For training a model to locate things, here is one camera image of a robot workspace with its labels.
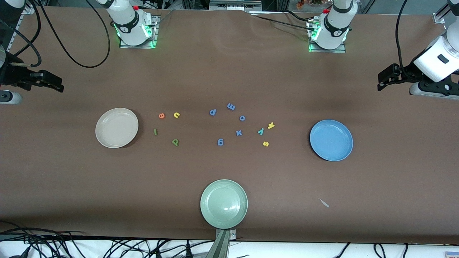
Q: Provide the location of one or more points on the grey metal bracket post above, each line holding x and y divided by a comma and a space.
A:
221, 247

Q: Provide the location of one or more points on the orange flowers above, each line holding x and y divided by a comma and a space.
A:
301, 4

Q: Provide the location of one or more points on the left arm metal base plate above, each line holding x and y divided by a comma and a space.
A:
333, 51

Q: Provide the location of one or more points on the blue foam letter g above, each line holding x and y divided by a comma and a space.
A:
220, 142

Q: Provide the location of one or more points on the mint green plate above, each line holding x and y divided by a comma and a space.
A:
224, 204

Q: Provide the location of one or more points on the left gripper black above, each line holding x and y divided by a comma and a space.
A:
406, 72

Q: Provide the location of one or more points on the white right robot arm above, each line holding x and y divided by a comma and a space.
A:
129, 21

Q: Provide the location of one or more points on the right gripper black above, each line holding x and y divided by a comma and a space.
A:
10, 74

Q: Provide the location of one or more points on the blue plate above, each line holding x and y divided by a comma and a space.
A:
331, 140

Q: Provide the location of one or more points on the white tape scrap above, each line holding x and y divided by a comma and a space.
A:
324, 203

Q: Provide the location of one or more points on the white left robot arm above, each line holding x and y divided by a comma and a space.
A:
335, 25

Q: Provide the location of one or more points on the blue foam letter m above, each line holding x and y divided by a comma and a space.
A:
231, 106

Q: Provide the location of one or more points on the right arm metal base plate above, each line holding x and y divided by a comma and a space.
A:
155, 32

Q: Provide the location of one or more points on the brown table cover sheet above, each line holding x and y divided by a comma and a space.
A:
229, 71

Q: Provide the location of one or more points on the teal foam letter y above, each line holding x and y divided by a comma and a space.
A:
261, 131

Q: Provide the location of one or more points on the green foam letter p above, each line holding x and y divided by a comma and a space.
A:
175, 142

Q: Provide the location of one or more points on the beige brown plate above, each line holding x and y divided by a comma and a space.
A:
117, 128

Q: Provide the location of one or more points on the aluminium frame rail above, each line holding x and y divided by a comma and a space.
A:
28, 9

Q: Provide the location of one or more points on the aluminium corner bracket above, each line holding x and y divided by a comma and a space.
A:
438, 18

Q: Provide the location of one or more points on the black aluminium frame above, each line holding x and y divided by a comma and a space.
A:
233, 4

